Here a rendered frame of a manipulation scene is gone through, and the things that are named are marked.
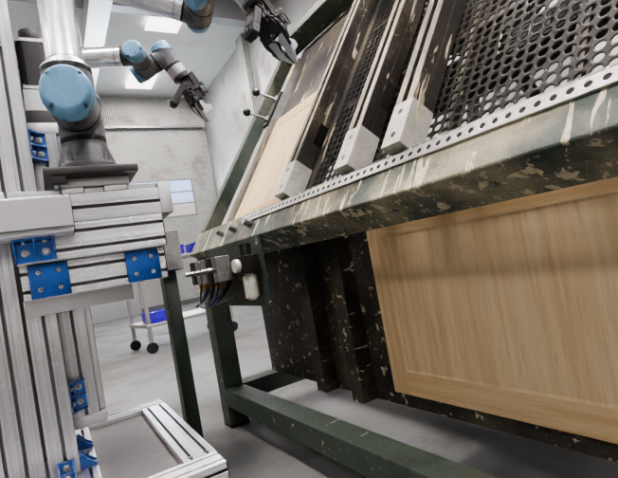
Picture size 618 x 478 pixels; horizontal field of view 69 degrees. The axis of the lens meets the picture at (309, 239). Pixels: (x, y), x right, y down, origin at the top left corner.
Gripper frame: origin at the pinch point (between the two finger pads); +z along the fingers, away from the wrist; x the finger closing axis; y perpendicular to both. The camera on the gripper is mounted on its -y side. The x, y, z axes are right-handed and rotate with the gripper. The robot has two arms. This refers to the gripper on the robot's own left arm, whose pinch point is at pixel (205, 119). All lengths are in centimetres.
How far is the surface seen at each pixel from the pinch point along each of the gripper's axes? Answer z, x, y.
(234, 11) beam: -216, 545, 423
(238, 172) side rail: 25.3, 26.9, 10.7
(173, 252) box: 38, 18, -41
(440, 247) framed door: 71, -95, -10
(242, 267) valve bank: 52, -42, -39
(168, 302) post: 54, 21, -55
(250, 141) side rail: 16.3, 27.7, 26.5
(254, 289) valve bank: 60, -42, -40
